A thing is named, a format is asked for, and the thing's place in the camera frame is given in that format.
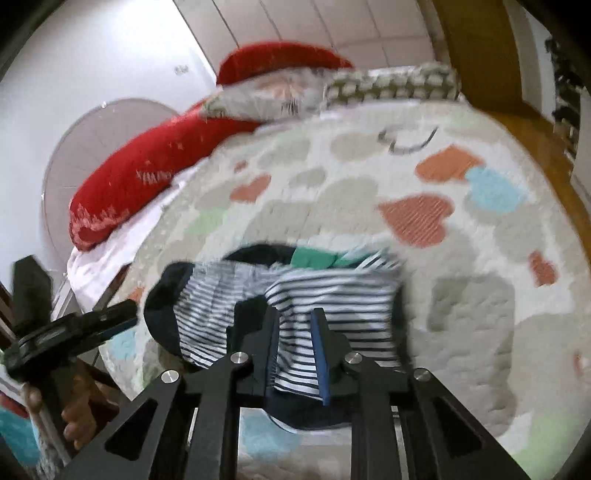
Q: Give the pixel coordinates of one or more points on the heart print blanket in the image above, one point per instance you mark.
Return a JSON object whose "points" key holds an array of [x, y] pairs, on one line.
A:
{"points": [[369, 230]]}

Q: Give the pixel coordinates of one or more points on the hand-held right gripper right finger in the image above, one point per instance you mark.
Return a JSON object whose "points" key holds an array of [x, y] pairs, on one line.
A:
{"points": [[320, 355]]}

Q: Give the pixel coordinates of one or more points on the white bed sheet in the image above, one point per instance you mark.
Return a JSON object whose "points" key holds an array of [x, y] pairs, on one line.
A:
{"points": [[106, 258]]}

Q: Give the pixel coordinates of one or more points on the grey patterned pillow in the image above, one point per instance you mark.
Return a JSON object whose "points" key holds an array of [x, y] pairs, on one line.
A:
{"points": [[263, 94]]}

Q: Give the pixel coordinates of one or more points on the red pillow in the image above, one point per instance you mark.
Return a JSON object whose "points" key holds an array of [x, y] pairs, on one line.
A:
{"points": [[152, 161]]}

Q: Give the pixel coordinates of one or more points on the person's left hand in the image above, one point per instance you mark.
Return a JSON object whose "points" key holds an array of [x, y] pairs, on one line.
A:
{"points": [[78, 415]]}

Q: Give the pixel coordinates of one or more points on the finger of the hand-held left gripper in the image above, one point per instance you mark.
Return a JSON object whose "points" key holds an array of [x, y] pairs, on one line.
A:
{"points": [[113, 318]]}

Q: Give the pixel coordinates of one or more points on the green patterned pillow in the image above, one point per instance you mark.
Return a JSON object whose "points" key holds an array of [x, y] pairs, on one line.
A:
{"points": [[392, 83]]}

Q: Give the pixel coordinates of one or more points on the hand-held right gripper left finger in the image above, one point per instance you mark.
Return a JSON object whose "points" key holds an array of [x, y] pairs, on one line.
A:
{"points": [[273, 344]]}

